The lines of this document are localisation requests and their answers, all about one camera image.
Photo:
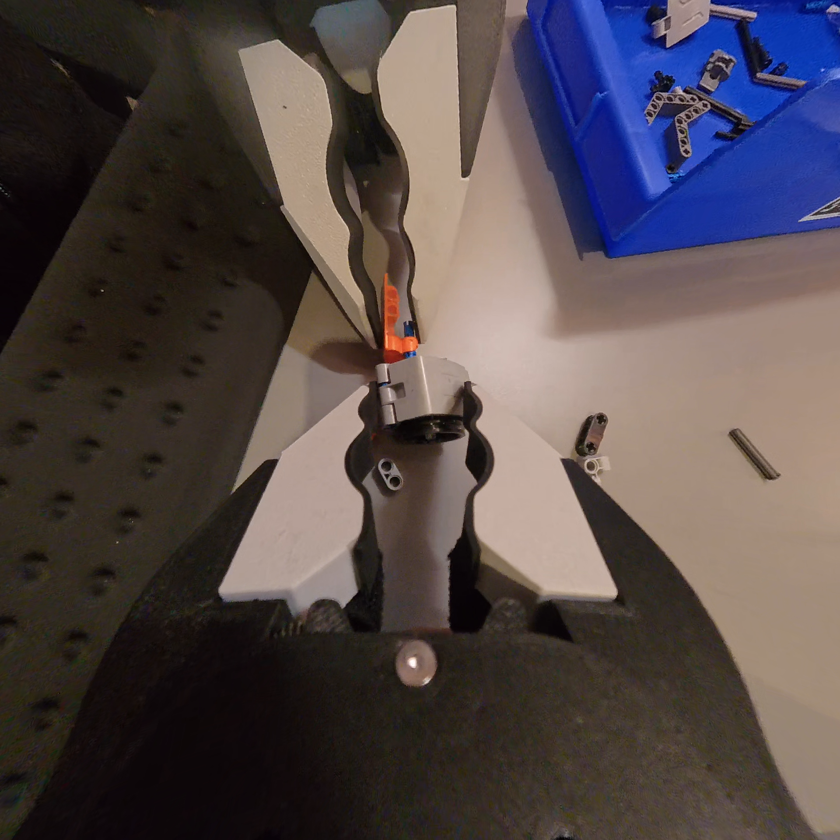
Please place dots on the pile of small toy parts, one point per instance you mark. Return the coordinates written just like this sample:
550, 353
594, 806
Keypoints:
682, 111

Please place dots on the black dimpled pad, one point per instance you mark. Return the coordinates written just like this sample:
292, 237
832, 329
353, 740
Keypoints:
131, 394

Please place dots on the black toy connector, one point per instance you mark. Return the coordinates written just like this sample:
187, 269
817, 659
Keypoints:
592, 433

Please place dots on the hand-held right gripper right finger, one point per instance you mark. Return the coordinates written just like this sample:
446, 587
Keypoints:
544, 525

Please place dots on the grey toy motor block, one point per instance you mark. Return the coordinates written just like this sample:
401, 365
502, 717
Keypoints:
420, 394

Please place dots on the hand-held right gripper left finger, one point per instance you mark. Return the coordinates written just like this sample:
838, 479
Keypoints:
295, 525

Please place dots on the black toy axle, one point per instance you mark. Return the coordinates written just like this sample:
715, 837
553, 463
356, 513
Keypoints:
753, 453

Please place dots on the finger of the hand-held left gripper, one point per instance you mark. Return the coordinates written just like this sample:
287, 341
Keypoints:
289, 131
433, 131

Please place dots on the small grey toy connector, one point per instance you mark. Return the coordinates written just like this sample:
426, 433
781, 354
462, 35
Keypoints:
390, 474

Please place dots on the blue bin with white tag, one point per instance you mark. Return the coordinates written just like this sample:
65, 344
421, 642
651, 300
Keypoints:
623, 164

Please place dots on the orange toy bracket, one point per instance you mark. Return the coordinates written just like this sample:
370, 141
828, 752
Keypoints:
394, 328

